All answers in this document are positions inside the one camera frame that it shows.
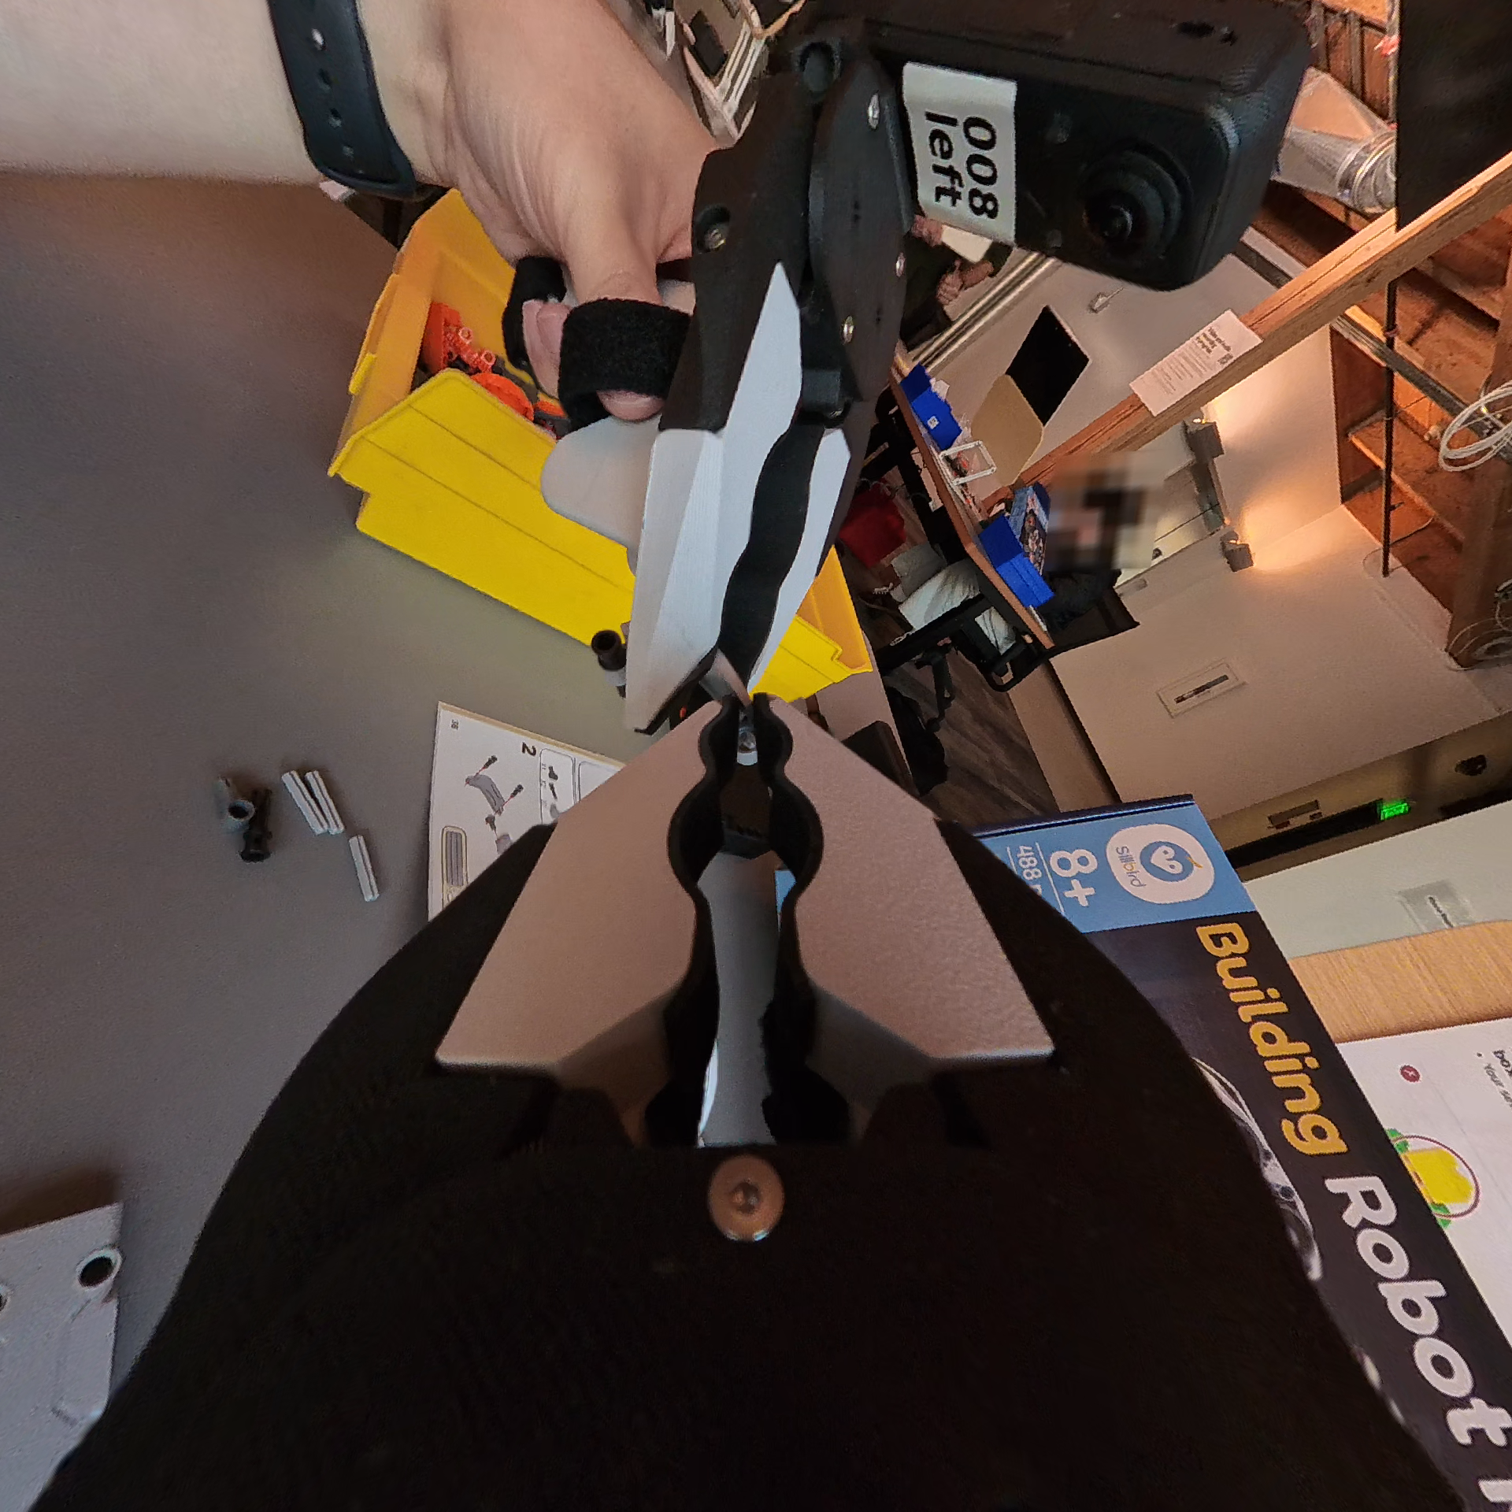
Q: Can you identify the black monitor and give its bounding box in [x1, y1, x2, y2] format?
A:
[1002, 306, 1091, 428]

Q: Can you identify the red box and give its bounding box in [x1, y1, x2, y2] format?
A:
[839, 482, 909, 569]

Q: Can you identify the yellow parts bin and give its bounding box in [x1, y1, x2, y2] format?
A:
[327, 189, 876, 702]

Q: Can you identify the grey desk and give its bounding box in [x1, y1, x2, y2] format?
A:
[0, 171, 1065, 1512]

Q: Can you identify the dark flat panel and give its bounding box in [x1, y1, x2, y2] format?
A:
[1393, 0, 1512, 234]

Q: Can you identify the blue storage bin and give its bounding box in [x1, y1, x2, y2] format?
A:
[898, 365, 965, 452]
[975, 513, 1053, 612]

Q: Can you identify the white cable coil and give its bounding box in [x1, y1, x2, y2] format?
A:
[1436, 383, 1512, 475]

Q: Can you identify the white printed instruction sheet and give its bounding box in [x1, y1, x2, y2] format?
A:
[1335, 1020, 1512, 1350]

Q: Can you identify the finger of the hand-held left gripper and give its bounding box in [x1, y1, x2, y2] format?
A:
[720, 423, 855, 698]
[623, 263, 806, 736]

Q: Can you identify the person's left hand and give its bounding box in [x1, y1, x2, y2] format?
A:
[387, 0, 725, 423]

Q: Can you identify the silver air duct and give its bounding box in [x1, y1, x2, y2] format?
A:
[1280, 68, 1402, 216]

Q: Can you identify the white wall label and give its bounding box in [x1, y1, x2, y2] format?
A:
[1155, 660, 1245, 718]

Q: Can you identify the paper notice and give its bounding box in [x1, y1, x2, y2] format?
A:
[1128, 308, 1263, 416]

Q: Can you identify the blue robot kit box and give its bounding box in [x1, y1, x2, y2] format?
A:
[774, 795, 1512, 1512]

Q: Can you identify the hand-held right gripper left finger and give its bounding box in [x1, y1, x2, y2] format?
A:
[434, 698, 740, 1137]

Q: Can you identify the black wristband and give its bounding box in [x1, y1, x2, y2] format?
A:
[264, 0, 423, 201]

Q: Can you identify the pile of building parts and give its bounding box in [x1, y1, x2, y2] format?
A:
[417, 300, 570, 435]

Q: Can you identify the light wooden board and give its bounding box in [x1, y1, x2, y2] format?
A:
[1285, 920, 1512, 1044]

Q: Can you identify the black device with green light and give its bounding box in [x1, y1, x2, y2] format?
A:
[844, 718, 918, 795]

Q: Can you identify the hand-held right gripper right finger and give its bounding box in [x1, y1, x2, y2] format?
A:
[752, 695, 1055, 1127]

